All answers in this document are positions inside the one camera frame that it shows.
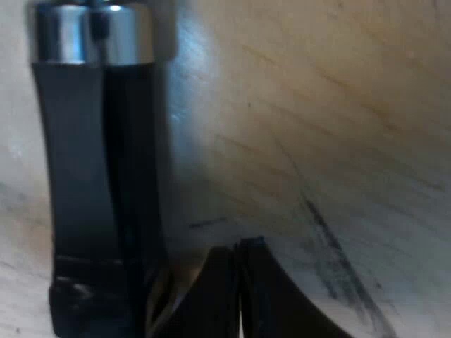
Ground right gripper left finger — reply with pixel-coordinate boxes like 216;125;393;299
147;246;244;338

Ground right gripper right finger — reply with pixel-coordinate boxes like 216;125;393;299
236;236;354;338

